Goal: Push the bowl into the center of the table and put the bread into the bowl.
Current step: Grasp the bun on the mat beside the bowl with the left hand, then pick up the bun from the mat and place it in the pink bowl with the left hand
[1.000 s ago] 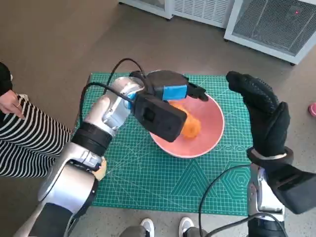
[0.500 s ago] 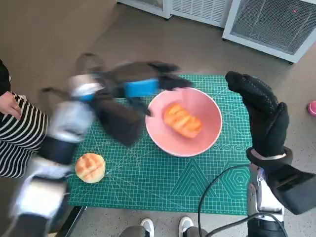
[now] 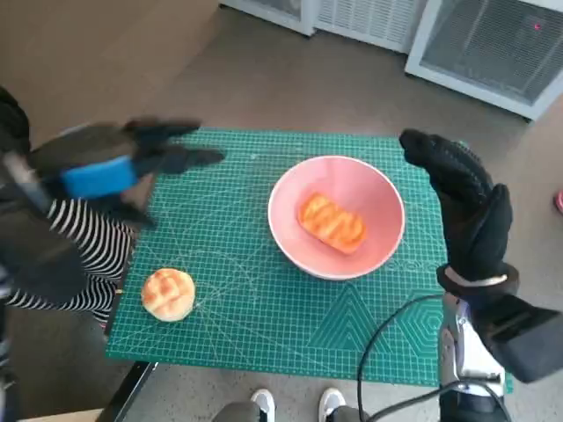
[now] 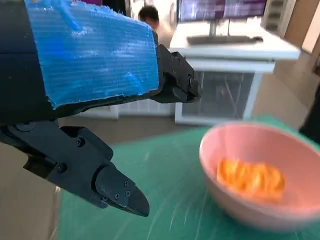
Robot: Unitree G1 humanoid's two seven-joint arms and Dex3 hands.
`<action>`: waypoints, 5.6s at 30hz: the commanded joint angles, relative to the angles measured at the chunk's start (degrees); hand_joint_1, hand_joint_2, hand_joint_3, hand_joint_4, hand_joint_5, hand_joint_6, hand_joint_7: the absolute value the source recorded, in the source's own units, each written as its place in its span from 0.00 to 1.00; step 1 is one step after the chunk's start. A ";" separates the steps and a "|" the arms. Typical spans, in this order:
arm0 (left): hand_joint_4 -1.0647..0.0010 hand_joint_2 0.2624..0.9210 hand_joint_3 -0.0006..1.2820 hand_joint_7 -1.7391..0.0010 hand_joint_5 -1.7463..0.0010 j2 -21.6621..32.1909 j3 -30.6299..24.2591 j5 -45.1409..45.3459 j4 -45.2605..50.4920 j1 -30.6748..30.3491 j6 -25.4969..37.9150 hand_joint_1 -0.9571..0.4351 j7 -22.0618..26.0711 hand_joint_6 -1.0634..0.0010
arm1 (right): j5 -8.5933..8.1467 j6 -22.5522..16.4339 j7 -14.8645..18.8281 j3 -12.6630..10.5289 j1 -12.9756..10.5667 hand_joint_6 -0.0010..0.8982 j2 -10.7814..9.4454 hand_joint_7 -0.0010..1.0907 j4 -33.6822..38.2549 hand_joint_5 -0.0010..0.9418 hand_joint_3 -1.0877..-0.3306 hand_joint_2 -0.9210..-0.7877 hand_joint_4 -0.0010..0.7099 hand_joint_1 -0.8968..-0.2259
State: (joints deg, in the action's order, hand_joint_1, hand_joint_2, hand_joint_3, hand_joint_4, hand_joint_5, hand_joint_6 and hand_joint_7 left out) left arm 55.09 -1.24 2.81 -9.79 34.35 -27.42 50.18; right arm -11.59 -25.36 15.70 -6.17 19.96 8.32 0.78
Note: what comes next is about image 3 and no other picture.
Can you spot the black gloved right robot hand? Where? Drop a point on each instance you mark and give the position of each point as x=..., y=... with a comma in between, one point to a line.
x=473, y=224

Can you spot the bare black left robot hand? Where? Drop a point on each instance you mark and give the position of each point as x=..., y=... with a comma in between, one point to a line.
x=101, y=176

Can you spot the round tan toy bread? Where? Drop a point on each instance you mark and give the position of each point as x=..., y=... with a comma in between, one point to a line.
x=167, y=294

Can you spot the oblong orange striped toy bread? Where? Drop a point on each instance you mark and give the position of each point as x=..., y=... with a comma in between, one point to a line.
x=332, y=222

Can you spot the pink bowl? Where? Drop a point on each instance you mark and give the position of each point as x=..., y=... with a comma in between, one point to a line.
x=286, y=224

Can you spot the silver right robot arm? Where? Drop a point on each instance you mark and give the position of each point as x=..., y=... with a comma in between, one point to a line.
x=466, y=360

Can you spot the person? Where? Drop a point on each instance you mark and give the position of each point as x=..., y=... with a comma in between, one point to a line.
x=101, y=246

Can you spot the pink object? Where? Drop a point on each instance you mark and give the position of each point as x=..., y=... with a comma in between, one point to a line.
x=559, y=200

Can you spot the white cabinet with mesh panel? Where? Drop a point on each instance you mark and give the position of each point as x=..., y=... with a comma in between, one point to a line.
x=484, y=44

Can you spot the green cutting mat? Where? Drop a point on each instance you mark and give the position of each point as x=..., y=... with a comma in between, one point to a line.
x=264, y=316

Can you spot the white cabinet with louvre grille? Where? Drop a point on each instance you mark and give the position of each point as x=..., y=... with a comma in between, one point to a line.
x=365, y=17

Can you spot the narrow white cabinet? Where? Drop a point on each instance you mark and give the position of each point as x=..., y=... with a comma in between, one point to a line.
x=268, y=11

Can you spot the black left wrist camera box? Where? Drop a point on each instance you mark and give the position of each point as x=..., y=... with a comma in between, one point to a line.
x=39, y=264

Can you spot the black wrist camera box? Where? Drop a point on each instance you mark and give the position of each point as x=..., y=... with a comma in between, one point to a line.
x=523, y=338
x=39, y=264

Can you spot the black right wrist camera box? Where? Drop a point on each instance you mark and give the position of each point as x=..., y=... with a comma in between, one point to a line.
x=523, y=338

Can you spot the black table frame bar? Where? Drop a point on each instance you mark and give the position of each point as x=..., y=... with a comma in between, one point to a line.
x=129, y=391

